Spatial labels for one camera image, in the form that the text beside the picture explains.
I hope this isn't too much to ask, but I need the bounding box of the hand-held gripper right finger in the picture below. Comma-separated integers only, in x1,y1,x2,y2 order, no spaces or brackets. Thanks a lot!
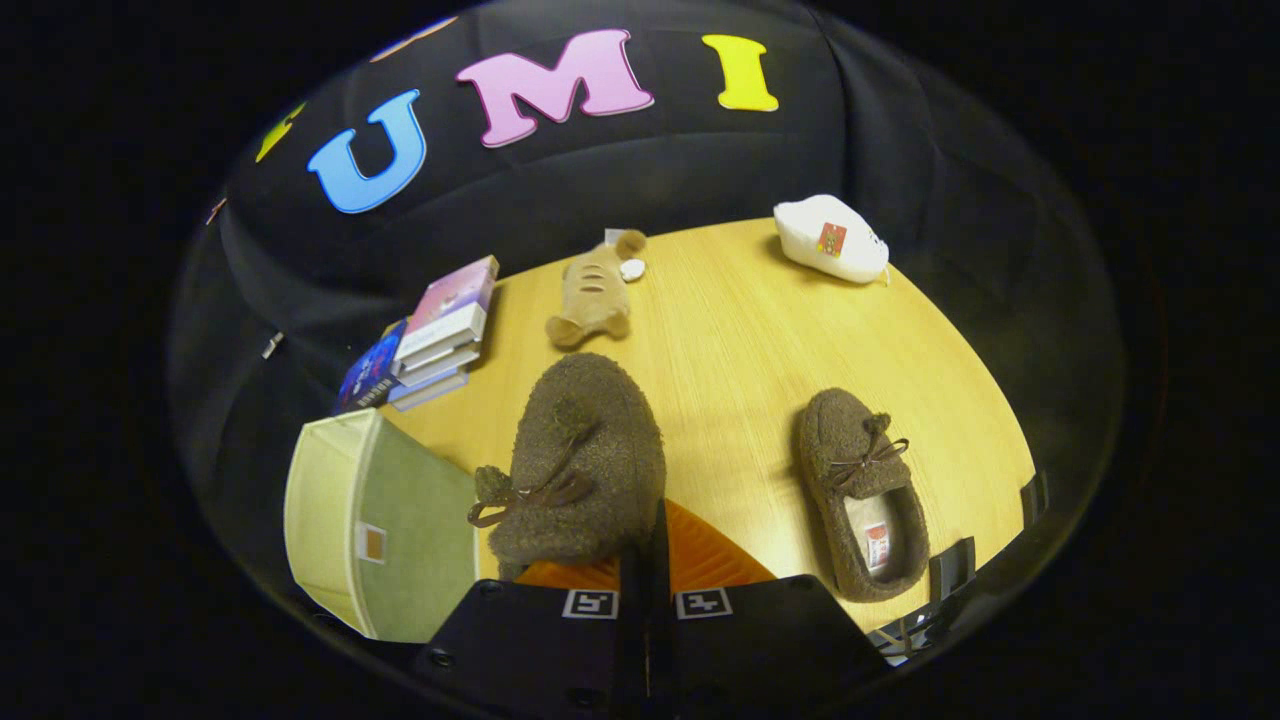
650,498,893,720

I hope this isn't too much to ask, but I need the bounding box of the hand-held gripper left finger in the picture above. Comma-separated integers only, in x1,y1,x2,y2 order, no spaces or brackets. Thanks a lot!
413,545,653,720

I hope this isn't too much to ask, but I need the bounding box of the brown fuzzy shoe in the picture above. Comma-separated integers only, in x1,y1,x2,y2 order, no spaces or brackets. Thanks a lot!
468,352,668,581
797,388,931,604

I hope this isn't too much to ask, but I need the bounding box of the green fabric storage box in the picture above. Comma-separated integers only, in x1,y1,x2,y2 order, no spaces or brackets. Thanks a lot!
283,408,481,643

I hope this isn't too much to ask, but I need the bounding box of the white book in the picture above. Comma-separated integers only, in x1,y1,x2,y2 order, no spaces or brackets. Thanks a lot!
398,340,483,379
388,362,471,413

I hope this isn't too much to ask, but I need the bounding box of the brown plush toy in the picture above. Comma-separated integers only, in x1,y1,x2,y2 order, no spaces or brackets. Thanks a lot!
545,230,649,349

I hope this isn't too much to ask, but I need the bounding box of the dark blue book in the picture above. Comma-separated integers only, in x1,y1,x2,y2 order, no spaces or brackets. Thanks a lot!
333,318,409,414

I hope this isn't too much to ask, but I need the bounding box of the pink cover book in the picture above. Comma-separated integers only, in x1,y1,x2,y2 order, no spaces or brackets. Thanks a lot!
395,255,500,363

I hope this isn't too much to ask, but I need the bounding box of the white plush toy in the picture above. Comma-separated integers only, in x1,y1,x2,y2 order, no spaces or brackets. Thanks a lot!
773,194,891,286

